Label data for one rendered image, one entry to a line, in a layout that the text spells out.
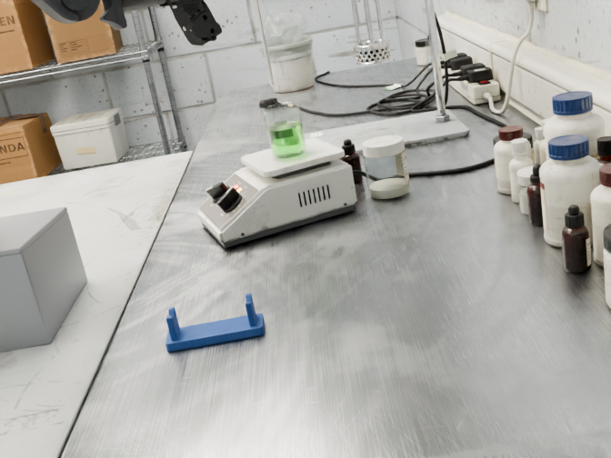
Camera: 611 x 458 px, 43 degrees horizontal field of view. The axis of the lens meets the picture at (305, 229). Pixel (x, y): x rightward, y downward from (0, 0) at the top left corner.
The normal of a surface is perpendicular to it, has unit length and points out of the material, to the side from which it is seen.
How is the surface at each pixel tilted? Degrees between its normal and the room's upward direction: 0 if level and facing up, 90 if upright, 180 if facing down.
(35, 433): 0
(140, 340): 0
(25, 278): 90
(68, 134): 92
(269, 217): 90
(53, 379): 0
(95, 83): 90
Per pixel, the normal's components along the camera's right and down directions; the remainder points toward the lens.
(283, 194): 0.36, 0.26
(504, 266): -0.17, -0.93
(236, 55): 0.03, 0.33
